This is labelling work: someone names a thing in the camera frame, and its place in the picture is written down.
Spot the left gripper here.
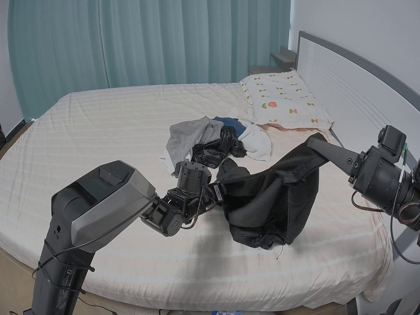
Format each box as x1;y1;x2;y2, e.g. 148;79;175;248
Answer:
197;181;228;211

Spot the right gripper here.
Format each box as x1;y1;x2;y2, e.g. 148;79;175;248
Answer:
307;135;413;214

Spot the black T-shirt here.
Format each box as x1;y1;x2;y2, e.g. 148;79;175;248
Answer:
215;133;329;260

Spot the pile of clothes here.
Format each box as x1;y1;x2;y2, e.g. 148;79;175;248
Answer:
160;108;273;177

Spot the bed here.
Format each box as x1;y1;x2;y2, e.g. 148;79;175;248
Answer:
0;30;420;308

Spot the white printed pillow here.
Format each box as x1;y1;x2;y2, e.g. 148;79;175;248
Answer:
239;70;335;132

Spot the grey bedside table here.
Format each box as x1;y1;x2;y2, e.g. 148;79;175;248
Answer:
249;46;298;76

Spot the blue-green curtain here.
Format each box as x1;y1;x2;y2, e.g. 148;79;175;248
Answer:
98;0;293;88
8;0;110;121

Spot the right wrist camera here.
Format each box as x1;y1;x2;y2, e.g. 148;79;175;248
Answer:
377;125;408;164

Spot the black cable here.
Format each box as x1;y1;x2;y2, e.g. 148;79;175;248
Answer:
390;208;420;266

